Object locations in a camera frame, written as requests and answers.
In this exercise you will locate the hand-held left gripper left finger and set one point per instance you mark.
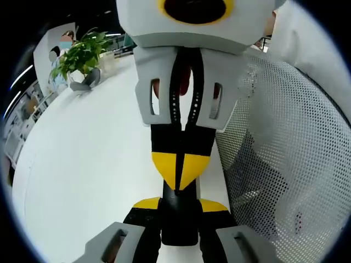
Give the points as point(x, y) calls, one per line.
point(129, 241)

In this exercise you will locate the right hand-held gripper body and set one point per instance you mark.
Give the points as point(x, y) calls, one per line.
point(192, 30)

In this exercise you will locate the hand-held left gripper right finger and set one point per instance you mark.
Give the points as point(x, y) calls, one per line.
point(227, 241)

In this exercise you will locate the clear plastic container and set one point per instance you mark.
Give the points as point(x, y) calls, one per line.
point(108, 61)

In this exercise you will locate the dark grey folded object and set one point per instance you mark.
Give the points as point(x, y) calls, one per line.
point(86, 82)

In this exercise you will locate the person's white shirt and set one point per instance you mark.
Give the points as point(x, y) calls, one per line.
point(301, 35)

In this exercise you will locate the green potted plant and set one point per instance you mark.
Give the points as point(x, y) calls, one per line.
point(79, 56)

